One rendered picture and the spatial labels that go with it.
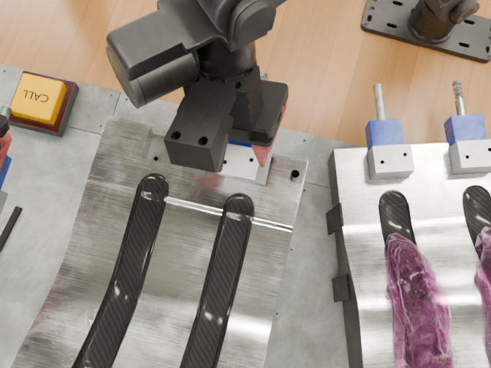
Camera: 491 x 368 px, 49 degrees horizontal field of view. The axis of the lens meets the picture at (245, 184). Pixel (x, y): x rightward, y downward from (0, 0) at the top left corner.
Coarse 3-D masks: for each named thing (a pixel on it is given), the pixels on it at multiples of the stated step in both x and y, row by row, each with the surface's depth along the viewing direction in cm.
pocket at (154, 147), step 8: (152, 128) 68; (152, 136) 70; (160, 136) 70; (152, 144) 70; (160, 144) 70; (144, 152) 68; (152, 152) 70; (160, 152) 70; (160, 160) 70; (168, 160) 70
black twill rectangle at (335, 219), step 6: (330, 210) 72; (336, 210) 69; (342, 210) 68; (330, 216) 72; (336, 216) 70; (342, 216) 68; (330, 222) 72; (336, 222) 70; (342, 222) 68; (330, 228) 72; (336, 228) 70
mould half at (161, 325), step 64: (128, 128) 68; (128, 192) 66; (192, 192) 66; (256, 192) 66; (64, 256) 65; (192, 256) 64; (256, 256) 64; (64, 320) 61; (192, 320) 62; (256, 320) 63
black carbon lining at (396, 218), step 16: (464, 192) 70; (480, 192) 70; (384, 208) 70; (400, 208) 70; (464, 208) 69; (480, 208) 70; (384, 224) 69; (400, 224) 69; (480, 224) 69; (384, 240) 67
